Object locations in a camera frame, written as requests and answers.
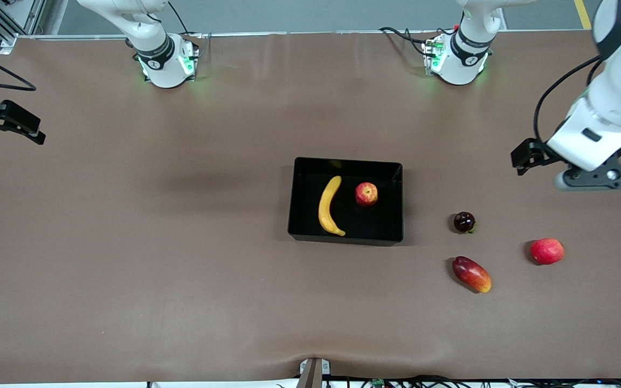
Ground black base cable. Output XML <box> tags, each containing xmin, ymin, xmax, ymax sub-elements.
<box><xmin>167</xmin><ymin>0</ymin><xmax>204</xmax><ymax>39</ymax></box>
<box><xmin>379</xmin><ymin>26</ymin><xmax>436</xmax><ymax>59</ymax></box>

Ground yellow banana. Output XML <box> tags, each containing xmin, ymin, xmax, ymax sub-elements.
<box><xmin>318</xmin><ymin>176</ymin><xmax>347</xmax><ymax>237</ymax></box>

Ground plain red round fruit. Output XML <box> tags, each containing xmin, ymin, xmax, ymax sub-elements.
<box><xmin>529</xmin><ymin>238</ymin><xmax>565</xmax><ymax>266</ymax></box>

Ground aluminium frame profile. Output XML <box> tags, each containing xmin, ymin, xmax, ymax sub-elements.
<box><xmin>0</xmin><ymin>0</ymin><xmax>47</xmax><ymax>54</ymax></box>

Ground red apple with yellow hollow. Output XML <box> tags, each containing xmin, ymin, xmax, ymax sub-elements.
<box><xmin>355</xmin><ymin>182</ymin><xmax>379</xmax><ymax>208</ymax></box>

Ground grey metal table clamp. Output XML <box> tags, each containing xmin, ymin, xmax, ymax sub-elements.
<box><xmin>296</xmin><ymin>357</ymin><xmax>332</xmax><ymax>388</ymax></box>

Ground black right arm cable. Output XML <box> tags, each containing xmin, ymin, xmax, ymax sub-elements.
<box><xmin>0</xmin><ymin>45</ymin><xmax>37</xmax><ymax>93</ymax></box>

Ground dark purple mangosteen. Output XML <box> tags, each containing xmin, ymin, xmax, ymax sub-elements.
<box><xmin>454</xmin><ymin>212</ymin><xmax>477</xmax><ymax>234</ymax></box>

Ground red and yellow mango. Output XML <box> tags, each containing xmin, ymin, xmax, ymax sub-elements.
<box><xmin>452</xmin><ymin>256</ymin><xmax>492</xmax><ymax>294</ymax></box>

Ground black rectangular plastic box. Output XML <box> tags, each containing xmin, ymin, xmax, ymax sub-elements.
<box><xmin>288</xmin><ymin>157</ymin><xmax>404</xmax><ymax>247</ymax></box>

